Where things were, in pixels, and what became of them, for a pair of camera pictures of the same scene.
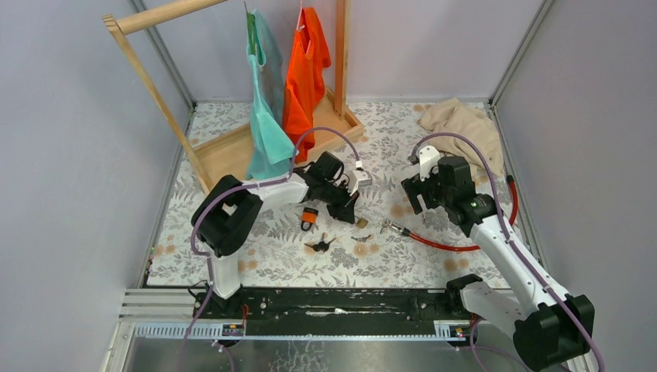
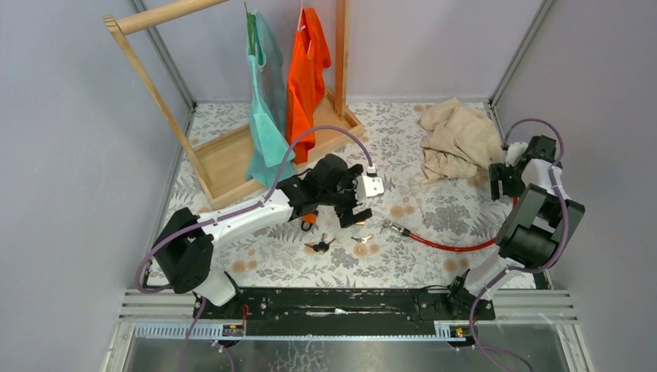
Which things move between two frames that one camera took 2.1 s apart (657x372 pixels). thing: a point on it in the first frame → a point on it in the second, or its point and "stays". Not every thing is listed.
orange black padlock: x=309 y=216 stays
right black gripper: x=414 y=187 → x=497 y=172
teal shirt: x=270 y=144 stays
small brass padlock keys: x=362 y=239 stays
